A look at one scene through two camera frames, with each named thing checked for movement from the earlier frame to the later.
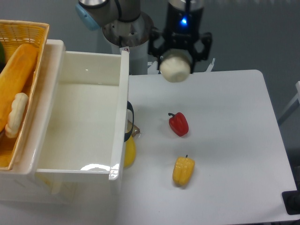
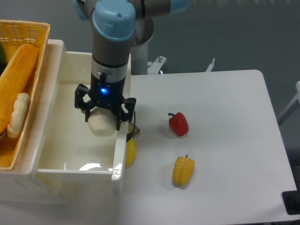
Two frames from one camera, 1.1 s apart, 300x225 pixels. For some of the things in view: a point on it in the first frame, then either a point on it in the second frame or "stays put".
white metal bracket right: [210, 66] stays put
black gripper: [183, 27] → [106, 93]
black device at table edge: [291, 200] stays put
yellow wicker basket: [14, 34] stays put
